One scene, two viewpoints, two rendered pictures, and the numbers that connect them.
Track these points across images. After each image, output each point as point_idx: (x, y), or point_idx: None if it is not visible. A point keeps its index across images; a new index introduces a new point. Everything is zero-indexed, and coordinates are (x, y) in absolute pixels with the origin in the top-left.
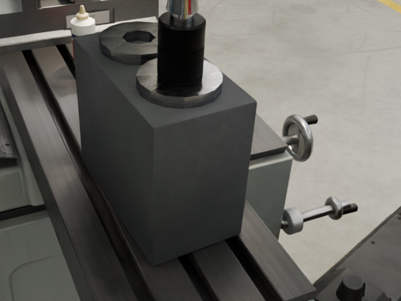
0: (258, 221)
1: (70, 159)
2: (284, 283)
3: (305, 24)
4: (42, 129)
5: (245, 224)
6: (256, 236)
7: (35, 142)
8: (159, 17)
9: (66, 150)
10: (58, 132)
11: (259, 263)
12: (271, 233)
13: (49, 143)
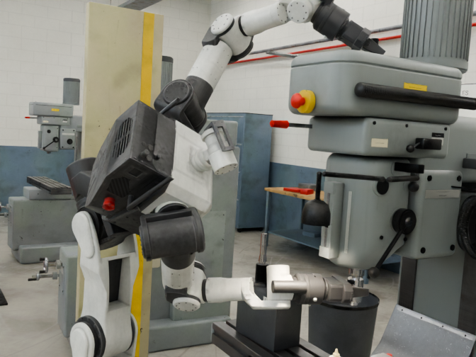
0: (229, 333)
1: (304, 346)
2: (222, 323)
3: None
4: (324, 355)
5: (234, 332)
6: (230, 330)
7: (322, 350)
8: (268, 263)
9: (308, 348)
10: (317, 354)
11: (229, 326)
12: (225, 331)
13: (317, 350)
